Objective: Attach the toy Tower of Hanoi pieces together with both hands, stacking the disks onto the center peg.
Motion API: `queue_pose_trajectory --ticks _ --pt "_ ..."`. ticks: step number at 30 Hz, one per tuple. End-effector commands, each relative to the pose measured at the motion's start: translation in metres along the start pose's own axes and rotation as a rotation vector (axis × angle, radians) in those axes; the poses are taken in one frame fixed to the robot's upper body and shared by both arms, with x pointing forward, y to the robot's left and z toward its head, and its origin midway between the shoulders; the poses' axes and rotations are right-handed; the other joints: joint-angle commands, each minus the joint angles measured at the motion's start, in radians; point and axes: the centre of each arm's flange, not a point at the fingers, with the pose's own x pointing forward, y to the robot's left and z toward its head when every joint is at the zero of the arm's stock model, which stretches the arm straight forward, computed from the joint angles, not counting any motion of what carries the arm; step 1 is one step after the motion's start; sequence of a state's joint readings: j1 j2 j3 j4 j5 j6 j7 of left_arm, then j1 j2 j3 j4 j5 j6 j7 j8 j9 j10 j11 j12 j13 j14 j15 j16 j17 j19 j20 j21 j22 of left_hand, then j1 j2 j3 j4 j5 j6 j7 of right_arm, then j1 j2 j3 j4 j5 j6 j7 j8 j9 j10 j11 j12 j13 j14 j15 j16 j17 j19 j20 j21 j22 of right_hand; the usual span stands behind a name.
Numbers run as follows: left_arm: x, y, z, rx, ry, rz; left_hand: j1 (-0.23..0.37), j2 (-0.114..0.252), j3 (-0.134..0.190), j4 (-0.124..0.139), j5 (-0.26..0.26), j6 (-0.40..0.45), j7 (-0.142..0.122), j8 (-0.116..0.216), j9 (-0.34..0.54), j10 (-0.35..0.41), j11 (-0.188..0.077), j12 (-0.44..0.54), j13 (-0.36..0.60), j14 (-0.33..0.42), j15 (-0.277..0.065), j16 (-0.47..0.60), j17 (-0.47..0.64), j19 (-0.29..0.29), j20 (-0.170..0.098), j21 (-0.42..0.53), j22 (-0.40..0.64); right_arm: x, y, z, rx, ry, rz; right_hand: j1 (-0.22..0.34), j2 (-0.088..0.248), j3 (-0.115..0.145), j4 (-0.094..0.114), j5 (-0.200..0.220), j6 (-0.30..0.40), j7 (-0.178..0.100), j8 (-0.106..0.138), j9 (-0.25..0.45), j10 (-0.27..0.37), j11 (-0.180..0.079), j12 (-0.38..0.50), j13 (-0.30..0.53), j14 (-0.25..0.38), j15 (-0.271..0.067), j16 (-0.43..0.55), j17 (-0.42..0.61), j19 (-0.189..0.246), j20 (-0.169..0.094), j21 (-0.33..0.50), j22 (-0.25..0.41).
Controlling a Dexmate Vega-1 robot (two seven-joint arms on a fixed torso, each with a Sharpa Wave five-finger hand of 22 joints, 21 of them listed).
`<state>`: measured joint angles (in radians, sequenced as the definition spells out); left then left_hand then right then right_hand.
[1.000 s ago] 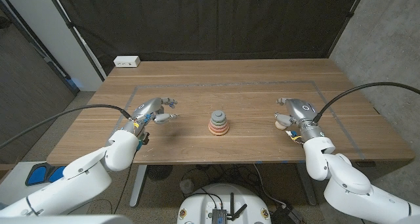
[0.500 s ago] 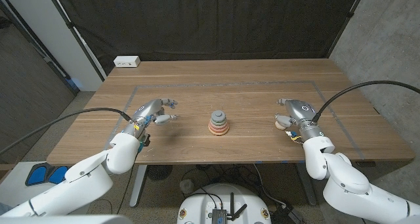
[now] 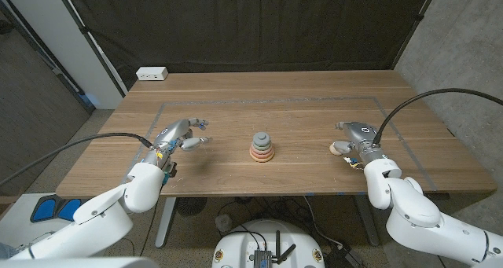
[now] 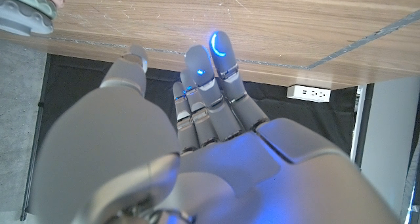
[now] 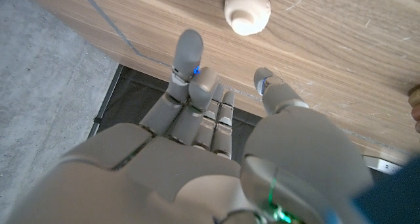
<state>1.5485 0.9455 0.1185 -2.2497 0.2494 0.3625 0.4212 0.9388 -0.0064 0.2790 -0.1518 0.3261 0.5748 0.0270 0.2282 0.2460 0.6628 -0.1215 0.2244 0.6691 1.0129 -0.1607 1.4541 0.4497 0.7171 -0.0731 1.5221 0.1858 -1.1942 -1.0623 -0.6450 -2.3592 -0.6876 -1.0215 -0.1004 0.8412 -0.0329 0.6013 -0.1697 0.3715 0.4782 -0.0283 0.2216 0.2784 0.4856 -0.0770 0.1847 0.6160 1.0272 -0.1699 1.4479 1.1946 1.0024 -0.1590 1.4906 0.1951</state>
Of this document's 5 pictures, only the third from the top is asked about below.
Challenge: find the blue foot pedal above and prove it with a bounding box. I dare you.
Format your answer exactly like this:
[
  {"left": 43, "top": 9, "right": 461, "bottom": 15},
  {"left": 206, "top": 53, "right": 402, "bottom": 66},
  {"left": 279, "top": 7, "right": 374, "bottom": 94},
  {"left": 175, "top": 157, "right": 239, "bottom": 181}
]
[
  {"left": 57, "top": 198, "right": 86, "bottom": 222},
  {"left": 30, "top": 196, "right": 60, "bottom": 223}
]

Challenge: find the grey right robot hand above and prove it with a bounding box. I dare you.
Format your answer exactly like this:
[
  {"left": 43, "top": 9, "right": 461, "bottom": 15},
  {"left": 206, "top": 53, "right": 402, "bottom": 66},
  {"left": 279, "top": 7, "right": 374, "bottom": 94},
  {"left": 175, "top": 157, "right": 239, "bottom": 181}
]
[{"left": 332, "top": 121, "right": 388, "bottom": 167}]

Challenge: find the black power adapter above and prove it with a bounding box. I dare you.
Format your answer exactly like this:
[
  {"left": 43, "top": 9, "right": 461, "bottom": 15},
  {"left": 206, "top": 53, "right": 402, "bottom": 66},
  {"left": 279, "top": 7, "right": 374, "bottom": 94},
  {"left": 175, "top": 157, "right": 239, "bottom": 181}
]
[{"left": 325, "top": 242, "right": 365, "bottom": 268}]

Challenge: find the black radio module with antennas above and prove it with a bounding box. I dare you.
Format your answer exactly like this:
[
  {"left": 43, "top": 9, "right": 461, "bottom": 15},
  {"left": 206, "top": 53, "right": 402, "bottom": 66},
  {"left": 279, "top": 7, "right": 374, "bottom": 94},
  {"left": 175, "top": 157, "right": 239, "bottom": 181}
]
[{"left": 253, "top": 230, "right": 298, "bottom": 268}]

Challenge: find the black backdrop cloth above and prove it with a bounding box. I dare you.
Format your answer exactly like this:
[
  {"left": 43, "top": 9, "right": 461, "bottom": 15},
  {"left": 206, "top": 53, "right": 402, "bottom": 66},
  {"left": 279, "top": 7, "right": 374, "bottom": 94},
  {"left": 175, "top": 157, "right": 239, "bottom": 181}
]
[{"left": 61, "top": 0, "right": 437, "bottom": 90}]

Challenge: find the black backdrop stand pole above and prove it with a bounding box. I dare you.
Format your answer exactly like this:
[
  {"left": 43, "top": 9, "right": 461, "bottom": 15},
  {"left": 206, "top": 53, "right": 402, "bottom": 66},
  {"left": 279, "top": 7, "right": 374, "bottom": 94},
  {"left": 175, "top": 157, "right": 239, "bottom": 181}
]
[
  {"left": 390, "top": 0, "right": 441, "bottom": 71},
  {"left": 52, "top": 0, "right": 130, "bottom": 96}
]

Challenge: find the person leg in jeans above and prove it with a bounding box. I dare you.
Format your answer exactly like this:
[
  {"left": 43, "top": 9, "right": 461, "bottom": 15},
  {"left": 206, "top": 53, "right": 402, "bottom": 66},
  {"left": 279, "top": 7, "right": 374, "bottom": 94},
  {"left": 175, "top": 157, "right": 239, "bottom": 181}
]
[{"left": 0, "top": 242, "right": 20, "bottom": 260}]

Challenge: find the white round floor object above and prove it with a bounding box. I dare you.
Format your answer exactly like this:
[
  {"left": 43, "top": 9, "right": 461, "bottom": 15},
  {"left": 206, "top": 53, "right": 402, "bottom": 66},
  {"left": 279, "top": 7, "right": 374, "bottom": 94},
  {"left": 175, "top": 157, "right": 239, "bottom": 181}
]
[{"left": 215, "top": 214, "right": 234, "bottom": 233}]

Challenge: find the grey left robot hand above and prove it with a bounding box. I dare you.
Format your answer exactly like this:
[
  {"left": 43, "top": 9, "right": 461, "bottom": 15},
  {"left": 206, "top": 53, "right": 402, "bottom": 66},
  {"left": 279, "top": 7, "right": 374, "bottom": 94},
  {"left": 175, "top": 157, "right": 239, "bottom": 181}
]
[{"left": 151, "top": 117, "right": 213, "bottom": 159}]

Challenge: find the white pedal platform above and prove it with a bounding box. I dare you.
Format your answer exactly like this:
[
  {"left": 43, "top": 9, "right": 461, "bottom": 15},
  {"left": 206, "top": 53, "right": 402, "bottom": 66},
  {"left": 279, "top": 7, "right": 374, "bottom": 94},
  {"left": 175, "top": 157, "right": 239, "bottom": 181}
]
[{"left": 0, "top": 193, "right": 99, "bottom": 249}]

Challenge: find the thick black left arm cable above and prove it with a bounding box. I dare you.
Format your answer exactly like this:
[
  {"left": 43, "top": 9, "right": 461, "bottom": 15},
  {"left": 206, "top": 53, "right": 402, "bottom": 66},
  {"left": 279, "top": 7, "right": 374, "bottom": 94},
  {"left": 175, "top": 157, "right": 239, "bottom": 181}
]
[{"left": 0, "top": 132, "right": 154, "bottom": 187}]

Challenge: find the dark table leg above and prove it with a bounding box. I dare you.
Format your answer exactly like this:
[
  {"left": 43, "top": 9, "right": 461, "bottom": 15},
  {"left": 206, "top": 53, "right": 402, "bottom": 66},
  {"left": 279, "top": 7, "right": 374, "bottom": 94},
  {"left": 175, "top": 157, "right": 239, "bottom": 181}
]
[{"left": 354, "top": 195, "right": 380, "bottom": 248}]

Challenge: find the black round floor fan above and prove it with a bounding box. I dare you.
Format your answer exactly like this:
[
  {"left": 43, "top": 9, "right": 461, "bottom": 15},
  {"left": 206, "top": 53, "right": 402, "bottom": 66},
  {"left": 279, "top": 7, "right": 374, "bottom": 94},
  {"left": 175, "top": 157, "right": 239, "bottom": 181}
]
[{"left": 175, "top": 196, "right": 208, "bottom": 217}]

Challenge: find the white power strip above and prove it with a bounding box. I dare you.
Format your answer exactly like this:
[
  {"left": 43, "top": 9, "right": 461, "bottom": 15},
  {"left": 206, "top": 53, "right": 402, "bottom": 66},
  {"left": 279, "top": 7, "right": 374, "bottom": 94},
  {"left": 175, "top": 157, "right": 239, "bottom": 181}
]
[{"left": 135, "top": 66, "right": 169, "bottom": 82}]

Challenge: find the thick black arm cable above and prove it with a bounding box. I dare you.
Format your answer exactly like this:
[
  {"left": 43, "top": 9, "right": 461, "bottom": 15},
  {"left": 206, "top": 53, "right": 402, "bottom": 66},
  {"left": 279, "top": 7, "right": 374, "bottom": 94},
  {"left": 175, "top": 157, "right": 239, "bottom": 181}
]
[
  {"left": 0, "top": 132, "right": 154, "bottom": 187},
  {"left": 372, "top": 87, "right": 503, "bottom": 145}
]

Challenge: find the white table leg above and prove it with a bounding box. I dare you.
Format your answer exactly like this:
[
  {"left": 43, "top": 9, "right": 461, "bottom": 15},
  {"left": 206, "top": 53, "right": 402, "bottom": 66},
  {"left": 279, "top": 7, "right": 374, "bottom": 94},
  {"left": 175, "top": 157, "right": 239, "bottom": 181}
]
[{"left": 155, "top": 196, "right": 178, "bottom": 248}]

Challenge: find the thin black left cable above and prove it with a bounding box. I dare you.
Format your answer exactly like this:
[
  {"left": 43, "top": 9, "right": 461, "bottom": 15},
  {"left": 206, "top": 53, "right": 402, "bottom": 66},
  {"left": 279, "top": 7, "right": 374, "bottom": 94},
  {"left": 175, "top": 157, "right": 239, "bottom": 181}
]
[{"left": 139, "top": 203, "right": 158, "bottom": 257}]

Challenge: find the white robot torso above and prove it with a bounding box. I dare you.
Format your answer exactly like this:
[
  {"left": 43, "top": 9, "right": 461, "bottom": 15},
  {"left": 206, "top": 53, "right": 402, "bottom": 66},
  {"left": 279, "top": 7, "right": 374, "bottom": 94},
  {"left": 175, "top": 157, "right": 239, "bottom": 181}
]
[{"left": 211, "top": 219, "right": 326, "bottom": 268}]

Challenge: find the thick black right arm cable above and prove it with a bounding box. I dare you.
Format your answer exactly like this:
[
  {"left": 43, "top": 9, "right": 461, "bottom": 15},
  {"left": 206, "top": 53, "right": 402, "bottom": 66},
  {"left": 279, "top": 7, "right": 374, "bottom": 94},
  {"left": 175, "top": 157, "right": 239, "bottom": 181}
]
[{"left": 372, "top": 87, "right": 503, "bottom": 145}]

